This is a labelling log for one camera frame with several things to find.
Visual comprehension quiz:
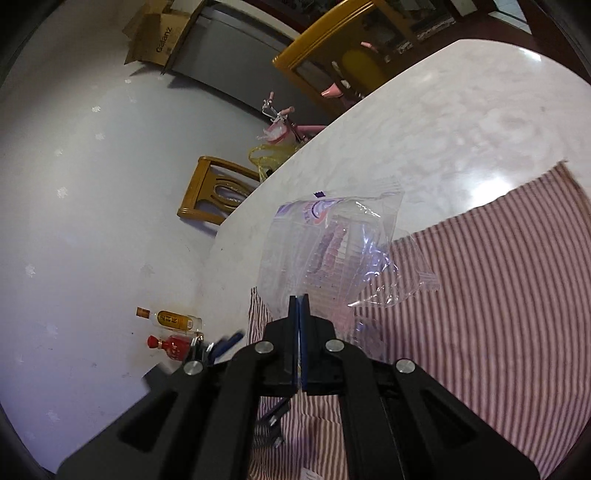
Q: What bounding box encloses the clear plastic bag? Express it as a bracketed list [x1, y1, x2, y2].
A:
[256, 186, 439, 360]

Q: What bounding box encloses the red ceramic liquor bottle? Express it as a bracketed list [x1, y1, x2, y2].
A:
[146, 335, 192, 362]

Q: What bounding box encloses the clear glass liquor bottle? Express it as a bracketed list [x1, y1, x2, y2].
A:
[135, 307, 202, 334]

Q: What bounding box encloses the red striped placemat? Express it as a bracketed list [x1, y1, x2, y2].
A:
[246, 161, 591, 480]

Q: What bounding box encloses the pink children bicycle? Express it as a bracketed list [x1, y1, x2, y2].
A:
[259, 91, 328, 145]

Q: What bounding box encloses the wooden chair far side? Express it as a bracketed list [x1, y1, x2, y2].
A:
[273, 1, 423, 117]

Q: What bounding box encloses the Galanz cardboard box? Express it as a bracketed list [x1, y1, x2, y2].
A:
[122, 1, 207, 74]

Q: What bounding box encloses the wooden chair by wall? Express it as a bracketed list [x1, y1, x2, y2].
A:
[176, 156, 259, 226]

